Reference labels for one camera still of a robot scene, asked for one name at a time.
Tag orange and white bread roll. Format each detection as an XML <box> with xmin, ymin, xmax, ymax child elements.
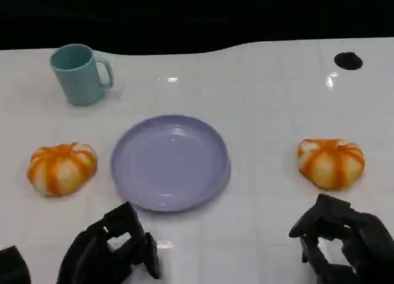
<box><xmin>26</xmin><ymin>142</ymin><xmax>99</xmax><ymax>197</ymax></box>
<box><xmin>297</xmin><ymin>138</ymin><xmax>366</xmax><ymax>192</ymax></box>

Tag lilac plate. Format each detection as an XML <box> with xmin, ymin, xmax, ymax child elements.
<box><xmin>110</xmin><ymin>115</ymin><xmax>231</xmax><ymax>213</ymax></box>

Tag pale green mug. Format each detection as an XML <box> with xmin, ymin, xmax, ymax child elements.
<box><xmin>49</xmin><ymin>43</ymin><xmax>115</xmax><ymax>107</ymax></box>

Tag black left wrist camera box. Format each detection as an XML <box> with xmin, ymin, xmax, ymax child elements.
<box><xmin>0</xmin><ymin>245</ymin><xmax>32</xmax><ymax>284</ymax></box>

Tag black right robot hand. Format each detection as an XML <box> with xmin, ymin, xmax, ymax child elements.
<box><xmin>288</xmin><ymin>193</ymin><xmax>394</xmax><ymax>284</ymax></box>

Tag black round table grommet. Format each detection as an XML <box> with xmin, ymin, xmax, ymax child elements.
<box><xmin>334</xmin><ymin>52</ymin><xmax>363</xmax><ymax>71</ymax></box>

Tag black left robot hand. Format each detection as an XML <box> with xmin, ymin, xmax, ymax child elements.
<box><xmin>56</xmin><ymin>201</ymin><xmax>163</xmax><ymax>284</ymax></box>

